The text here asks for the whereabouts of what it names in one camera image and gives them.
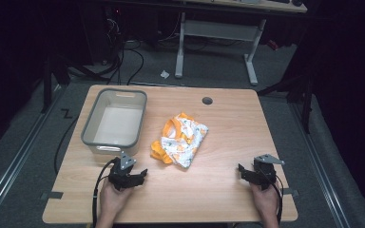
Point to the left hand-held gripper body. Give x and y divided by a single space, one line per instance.
123 169

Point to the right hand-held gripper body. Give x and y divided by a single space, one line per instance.
264 171

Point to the grey plastic bin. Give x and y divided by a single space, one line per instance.
117 122

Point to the orange and white printed garment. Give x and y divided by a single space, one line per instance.
180 141

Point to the person's left hand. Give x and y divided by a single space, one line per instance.
114 198

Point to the person's right hand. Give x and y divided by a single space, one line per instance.
265 201

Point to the grey tape strip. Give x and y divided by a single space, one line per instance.
291 192
52 195

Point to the black metal stand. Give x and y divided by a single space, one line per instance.
305 104

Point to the crumpled white paper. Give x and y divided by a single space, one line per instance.
164 74

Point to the small red object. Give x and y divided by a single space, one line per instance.
272 44

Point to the white-legged desk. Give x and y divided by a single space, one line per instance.
218 30

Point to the metal floor rail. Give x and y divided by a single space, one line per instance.
320 164
15 164

